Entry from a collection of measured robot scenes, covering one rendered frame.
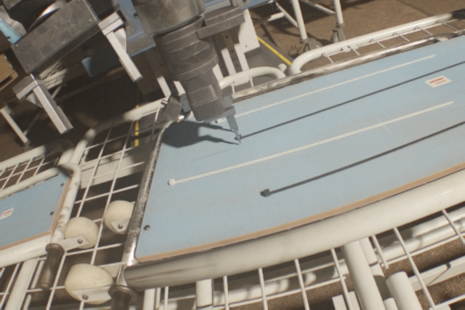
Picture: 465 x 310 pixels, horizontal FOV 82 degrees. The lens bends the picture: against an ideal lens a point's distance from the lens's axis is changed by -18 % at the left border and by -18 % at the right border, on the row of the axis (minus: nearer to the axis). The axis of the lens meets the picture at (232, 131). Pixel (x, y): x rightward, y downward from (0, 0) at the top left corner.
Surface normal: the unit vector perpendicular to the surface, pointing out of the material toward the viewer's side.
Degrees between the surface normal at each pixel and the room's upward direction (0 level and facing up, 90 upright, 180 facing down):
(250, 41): 90
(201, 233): 5
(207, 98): 65
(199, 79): 97
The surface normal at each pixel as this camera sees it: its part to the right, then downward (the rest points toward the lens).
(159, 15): -0.11, 0.55
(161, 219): -0.32, -0.81
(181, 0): 0.55, 0.26
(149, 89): 0.25, 0.51
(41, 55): 0.19, 0.11
